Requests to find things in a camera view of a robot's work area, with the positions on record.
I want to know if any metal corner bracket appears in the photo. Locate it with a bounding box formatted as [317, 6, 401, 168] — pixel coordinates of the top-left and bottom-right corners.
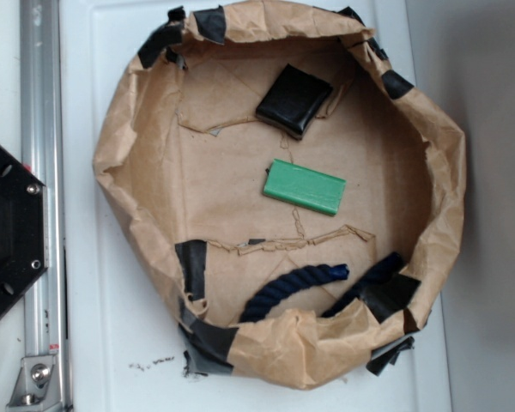
[5, 354, 61, 411]

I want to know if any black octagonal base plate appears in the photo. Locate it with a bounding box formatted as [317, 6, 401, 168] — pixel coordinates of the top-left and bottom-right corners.
[0, 145, 47, 320]

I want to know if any aluminium extrusion rail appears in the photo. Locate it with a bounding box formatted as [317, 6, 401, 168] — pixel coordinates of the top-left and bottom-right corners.
[20, 1, 74, 411]

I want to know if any green rectangular block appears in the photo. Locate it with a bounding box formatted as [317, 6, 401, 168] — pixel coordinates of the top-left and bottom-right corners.
[263, 159, 346, 216]

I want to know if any brown paper bag basin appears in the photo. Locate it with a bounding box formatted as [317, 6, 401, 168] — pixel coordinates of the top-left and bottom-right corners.
[94, 1, 466, 389]

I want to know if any black box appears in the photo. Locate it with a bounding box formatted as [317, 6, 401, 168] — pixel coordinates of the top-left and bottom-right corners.
[255, 64, 333, 140]

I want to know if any dark blue rope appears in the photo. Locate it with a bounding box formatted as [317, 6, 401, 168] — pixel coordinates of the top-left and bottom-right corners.
[239, 251, 405, 324]

